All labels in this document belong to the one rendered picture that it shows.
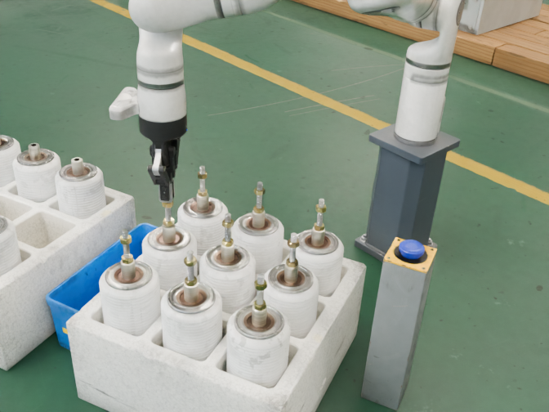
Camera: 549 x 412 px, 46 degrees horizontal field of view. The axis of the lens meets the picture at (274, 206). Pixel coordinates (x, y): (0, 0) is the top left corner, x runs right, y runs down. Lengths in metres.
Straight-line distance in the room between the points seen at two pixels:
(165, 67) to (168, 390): 0.50
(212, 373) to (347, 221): 0.79
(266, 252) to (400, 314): 0.27
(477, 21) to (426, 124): 1.68
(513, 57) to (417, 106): 1.54
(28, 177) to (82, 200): 0.14
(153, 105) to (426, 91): 0.61
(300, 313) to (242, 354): 0.14
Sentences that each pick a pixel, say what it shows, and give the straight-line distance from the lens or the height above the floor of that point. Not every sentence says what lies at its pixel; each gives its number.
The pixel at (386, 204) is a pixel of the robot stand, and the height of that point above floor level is 0.15.
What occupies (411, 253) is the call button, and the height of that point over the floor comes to 0.33.
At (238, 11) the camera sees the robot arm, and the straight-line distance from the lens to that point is 0.96.
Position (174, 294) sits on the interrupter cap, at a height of 0.25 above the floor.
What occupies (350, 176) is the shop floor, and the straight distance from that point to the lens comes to 1.91.
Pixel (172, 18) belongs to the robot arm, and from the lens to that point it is 0.95.
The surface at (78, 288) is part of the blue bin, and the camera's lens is 1.35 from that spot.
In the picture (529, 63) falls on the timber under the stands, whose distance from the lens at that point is 2.89.
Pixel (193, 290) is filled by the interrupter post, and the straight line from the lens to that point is 1.02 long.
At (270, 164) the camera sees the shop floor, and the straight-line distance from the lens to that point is 1.94.
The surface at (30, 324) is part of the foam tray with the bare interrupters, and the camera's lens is 1.33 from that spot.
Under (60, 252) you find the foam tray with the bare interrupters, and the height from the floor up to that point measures 0.17.
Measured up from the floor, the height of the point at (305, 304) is 0.23.
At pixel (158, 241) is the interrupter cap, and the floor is 0.25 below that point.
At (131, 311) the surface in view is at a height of 0.21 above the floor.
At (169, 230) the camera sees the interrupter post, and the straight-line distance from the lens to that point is 1.15.
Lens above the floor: 0.92
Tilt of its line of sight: 32 degrees down
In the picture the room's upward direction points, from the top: 3 degrees clockwise
